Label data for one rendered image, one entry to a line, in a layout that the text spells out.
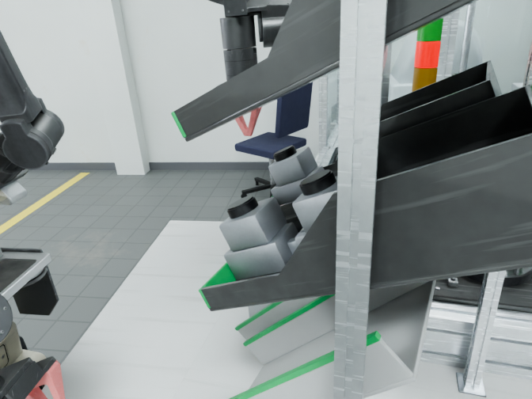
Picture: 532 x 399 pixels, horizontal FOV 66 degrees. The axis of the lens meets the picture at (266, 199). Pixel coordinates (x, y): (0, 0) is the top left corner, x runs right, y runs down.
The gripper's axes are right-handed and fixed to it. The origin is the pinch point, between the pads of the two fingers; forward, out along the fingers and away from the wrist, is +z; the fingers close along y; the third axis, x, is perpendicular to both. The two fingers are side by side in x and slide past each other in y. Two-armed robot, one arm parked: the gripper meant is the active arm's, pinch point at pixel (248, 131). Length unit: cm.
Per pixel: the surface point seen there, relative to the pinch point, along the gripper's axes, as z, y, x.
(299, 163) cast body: -3.0, -23.3, -15.2
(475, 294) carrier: 26.7, -5.7, -41.0
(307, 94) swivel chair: 45, 252, 42
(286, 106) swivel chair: 48, 228, 53
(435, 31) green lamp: -13.9, 21.7, -32.3
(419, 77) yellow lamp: -5.3, 21.8, -30.3
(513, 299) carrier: 27, -6, -47
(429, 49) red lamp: -10.6, 21.6, -31.6
